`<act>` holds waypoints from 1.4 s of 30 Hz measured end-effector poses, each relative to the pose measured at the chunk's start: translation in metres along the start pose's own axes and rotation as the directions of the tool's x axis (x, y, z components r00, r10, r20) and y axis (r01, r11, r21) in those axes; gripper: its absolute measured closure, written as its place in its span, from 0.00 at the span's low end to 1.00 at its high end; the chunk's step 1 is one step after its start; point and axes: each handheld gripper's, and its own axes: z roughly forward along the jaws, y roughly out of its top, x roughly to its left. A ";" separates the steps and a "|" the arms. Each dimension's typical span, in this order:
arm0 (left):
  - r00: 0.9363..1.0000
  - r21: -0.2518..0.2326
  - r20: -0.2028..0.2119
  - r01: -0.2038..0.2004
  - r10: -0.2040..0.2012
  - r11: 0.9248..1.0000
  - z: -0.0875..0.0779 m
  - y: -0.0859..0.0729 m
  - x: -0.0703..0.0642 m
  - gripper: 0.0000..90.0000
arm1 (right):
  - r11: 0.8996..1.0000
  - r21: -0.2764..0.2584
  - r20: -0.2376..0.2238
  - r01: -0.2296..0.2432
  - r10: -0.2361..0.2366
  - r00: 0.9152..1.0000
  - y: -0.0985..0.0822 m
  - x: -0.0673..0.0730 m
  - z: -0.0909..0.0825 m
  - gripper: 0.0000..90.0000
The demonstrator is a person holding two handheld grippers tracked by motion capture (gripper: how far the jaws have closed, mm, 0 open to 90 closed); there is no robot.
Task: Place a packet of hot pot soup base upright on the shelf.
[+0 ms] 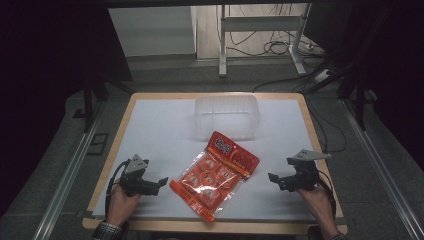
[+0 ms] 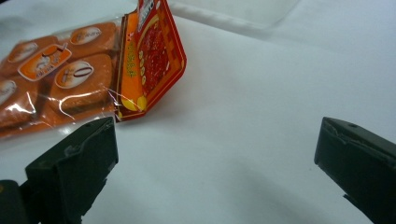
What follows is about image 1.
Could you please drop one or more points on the white wall panel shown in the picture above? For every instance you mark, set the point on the white wall panel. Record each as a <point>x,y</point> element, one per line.
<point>151,31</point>

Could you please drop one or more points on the person's left hand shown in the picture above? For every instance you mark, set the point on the person's left hand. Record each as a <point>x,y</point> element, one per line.
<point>120,206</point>

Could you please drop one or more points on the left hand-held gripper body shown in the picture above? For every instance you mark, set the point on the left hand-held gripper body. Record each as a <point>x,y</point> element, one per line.
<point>134,173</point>

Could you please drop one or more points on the white power strip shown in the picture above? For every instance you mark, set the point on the white power strip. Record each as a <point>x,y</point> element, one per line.
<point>322,75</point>

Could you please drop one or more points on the white metal desk frame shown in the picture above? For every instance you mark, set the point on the white metal desk frame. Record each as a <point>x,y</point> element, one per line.
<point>222,40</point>

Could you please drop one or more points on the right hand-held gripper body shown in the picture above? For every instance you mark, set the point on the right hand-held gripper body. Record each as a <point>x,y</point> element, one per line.
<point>305,170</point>

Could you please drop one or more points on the black metal stand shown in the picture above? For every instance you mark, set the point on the black metal stand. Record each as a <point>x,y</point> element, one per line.
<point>88,106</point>
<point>360,100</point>

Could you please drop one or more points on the grey metal floor rail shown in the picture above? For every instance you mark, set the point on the grey metal floor rail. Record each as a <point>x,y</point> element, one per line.
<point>66,180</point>
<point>380,166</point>

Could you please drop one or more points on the white table mat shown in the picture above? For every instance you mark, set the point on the white table mat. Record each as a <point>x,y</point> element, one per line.
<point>160,133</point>

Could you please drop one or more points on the red snack packet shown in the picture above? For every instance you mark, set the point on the red snack packet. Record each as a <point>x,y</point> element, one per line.
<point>215,175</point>

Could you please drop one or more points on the clear plastic container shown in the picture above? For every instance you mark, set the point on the clear plastic container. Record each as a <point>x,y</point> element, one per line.
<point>227,116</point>

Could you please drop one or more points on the person's right hand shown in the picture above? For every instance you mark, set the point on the person's right hand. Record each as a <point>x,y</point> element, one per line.
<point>317,203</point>

